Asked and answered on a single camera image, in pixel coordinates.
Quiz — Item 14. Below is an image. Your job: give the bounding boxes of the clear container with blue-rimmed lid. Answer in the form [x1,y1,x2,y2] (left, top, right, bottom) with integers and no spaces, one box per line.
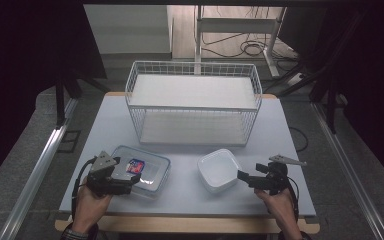
[110,145,172,200]

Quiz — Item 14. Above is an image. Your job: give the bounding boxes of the white square container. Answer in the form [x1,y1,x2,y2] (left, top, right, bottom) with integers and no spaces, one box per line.
[197,148,243,194]

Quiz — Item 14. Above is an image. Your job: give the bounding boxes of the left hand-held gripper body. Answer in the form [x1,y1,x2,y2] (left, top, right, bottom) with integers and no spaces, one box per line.
[86,150,135,198]

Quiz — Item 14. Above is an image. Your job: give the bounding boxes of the black floor bracket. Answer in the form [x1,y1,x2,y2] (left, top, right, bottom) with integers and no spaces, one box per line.
[57,129,82,154]

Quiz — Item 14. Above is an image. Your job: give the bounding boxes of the black floor cables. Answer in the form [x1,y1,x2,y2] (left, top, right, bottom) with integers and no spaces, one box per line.
[201,31,299,62]

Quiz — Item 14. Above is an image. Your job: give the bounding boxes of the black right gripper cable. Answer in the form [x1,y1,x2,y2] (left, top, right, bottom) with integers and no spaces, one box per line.
[285,176,301,222]

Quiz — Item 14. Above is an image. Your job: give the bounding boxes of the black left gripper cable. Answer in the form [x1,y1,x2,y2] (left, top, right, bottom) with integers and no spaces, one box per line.
[70,157,97,222]

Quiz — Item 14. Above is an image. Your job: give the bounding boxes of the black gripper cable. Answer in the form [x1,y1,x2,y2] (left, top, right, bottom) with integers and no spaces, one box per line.
[285,176,301,222]
[70,157,97,222]

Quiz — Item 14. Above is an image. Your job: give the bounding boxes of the white metal desk frame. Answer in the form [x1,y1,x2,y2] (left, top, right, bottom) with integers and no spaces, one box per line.
[194,4,288,80]

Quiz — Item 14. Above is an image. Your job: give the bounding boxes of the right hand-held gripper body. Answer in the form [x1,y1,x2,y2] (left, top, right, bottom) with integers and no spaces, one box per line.
[253,153,308,196]

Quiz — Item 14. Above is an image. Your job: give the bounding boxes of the white cabinet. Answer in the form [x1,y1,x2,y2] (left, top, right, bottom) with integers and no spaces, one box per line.
[83,3,175,56]

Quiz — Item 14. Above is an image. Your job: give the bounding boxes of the black stand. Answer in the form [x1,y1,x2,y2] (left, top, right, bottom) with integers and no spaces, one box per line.
[276,63,349,135]
[53,74,112,130]

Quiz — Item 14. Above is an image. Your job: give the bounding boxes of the thin black floor cable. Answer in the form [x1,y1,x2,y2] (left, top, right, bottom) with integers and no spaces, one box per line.
[288,125,310,154]

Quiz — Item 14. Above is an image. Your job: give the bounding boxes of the aluminium rail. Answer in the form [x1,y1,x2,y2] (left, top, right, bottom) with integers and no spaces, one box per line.
[311,101,384,240]
[0,97,80,240]

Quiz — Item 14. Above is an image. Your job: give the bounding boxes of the person's right hand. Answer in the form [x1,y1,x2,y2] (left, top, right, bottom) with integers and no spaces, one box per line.
[254,187,297,232]

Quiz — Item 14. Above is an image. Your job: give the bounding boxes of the black curtain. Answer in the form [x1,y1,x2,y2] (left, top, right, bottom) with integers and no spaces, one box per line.
[0,0,108,195]
[278,0,384,194]

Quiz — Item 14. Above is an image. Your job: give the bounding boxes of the white wire rack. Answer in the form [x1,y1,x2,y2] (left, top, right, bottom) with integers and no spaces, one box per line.
[124,60,264,148]

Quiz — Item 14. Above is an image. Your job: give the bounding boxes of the person's left hand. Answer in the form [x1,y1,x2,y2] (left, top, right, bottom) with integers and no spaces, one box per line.
[71,178,113,235]

